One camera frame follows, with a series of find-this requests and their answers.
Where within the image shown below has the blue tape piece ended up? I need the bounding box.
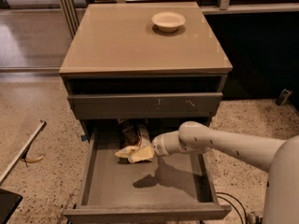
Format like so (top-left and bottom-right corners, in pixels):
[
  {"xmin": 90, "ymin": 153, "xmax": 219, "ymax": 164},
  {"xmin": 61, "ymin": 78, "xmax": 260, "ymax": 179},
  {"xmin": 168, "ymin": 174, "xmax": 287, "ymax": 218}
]
[{"xmin": 81, "ymin": 135, "xmax": 87, "ymax": 142}]

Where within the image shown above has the grey drawer cabinet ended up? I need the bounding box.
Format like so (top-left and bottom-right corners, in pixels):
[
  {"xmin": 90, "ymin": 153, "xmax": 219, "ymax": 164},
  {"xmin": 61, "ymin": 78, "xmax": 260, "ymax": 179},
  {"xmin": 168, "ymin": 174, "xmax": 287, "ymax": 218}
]
[{"xmin": 60, "ymin": 2, "xmax": 232, "ymax": 135}]

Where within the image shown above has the white paper bowl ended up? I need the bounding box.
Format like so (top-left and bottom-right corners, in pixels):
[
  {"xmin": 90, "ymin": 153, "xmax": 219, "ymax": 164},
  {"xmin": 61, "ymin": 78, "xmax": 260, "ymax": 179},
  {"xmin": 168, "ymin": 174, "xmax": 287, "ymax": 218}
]
[{"xmin": 151, "ymin": 12, "xmax": 186, "ymax": 33}]

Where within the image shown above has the black panel at corner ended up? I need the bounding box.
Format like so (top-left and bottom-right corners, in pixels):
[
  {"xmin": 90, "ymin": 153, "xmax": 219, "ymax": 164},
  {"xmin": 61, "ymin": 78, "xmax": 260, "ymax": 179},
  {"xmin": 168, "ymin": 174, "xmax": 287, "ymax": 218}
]
[{"xmin": 0, "ymin": 189, "xmax": 22, "ymax": 224}]

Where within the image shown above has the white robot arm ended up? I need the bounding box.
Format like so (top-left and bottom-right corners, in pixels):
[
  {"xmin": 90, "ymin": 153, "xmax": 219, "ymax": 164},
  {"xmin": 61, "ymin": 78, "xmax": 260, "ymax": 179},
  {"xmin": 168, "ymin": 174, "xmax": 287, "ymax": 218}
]
[{"xmin": 115, "ymin": 121, "xmax": 299, "ymax": 224}]

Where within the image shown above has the grey metal bar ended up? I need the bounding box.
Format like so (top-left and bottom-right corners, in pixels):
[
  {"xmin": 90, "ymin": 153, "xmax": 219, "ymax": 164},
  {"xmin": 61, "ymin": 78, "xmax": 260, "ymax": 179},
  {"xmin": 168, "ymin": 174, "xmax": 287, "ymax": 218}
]
[{"xmin": 0, "ymin": 120, "xmax": 47, "ymax": 186}]

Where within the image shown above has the white power strip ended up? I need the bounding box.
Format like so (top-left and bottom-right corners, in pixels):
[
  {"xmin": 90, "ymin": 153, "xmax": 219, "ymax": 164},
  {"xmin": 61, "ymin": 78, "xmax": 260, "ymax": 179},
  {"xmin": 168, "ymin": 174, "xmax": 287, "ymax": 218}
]
[{"xmin": 247, "ymin": 212, "xmax": 263, "ymax": 224}]

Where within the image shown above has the small grey device on floor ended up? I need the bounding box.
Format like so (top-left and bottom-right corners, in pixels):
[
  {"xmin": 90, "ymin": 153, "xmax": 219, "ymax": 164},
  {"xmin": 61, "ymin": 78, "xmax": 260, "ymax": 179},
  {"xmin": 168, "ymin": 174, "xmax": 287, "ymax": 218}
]
[{"xmin": 276, "ymin": 89, "xmax": 292, "ymax": 106}]

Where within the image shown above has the brown chip bag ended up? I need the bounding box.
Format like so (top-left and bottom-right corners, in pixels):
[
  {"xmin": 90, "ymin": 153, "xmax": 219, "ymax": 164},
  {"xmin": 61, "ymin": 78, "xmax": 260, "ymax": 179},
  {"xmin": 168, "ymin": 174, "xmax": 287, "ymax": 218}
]
[{"xmin": 118, "ymin": 119, "xmax": 151, "ymax": 164}]

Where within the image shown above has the closed grey top drawer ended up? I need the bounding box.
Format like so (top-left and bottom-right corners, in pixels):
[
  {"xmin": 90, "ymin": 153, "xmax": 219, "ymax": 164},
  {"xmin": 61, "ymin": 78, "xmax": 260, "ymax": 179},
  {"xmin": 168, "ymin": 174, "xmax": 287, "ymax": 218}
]
[{"xmin": 67, "ymin": 92, "xmax": 222, "ymax": 119}]

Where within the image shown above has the open grey middle drawer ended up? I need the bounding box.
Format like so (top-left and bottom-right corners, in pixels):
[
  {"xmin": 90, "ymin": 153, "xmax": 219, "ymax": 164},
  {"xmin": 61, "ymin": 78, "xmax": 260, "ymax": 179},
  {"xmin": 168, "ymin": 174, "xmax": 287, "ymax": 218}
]
[{"xmin": 64, "ymin": 120, "xmax": 231, "ymax": 224}]

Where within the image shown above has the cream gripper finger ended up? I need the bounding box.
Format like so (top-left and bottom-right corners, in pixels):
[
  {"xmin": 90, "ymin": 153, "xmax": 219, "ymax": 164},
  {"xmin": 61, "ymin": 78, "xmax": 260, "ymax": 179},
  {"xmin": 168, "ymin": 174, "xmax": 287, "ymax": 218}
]
[
  {"xmin": 115, "ymin": 146, "xmax": 139, "ymax": 159},
  {"xmin": 128, "ymin": 146, "xmax": 155, "ymax": 163}
]

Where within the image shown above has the black cable on floor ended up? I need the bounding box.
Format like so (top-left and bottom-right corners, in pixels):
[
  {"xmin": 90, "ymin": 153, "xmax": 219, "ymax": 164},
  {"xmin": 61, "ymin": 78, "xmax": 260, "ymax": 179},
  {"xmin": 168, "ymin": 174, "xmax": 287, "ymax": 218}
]
[{"xmin": 216, "ymin": 191, "xmax": 249, "ymax": 224}]

